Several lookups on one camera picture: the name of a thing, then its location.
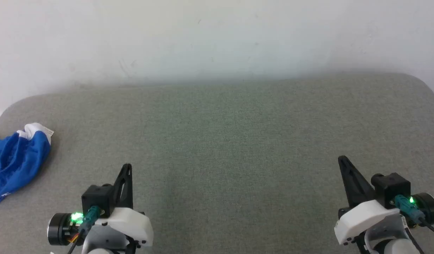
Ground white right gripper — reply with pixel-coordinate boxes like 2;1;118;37
334;155;401;246

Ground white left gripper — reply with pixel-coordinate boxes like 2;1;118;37
93;163;154;248

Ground blue and white basketball shorts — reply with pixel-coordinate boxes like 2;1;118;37
0;123;54;208

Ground grey fabric sofa cushion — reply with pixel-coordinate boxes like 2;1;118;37
0;72;434;254

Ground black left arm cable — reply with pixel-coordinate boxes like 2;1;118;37
67;206;102;254

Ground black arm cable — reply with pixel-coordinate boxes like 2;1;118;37
393;195;434;238
67;206;102;254

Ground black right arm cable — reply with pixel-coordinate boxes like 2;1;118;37
393;195;434;238

